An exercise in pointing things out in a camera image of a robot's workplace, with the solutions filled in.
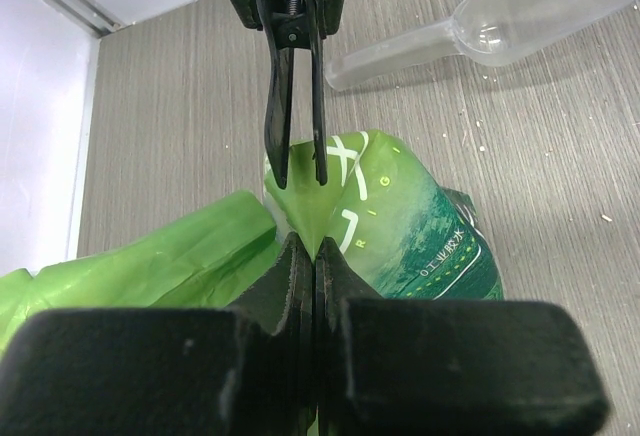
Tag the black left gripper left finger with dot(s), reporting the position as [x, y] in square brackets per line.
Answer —
[244, 369]

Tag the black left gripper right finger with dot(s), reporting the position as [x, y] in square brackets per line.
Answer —
[448, 367]

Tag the green litter bag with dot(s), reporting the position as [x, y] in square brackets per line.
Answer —
[398, 229]

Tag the clear plastic scoop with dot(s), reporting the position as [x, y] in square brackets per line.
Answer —
[492, 33]

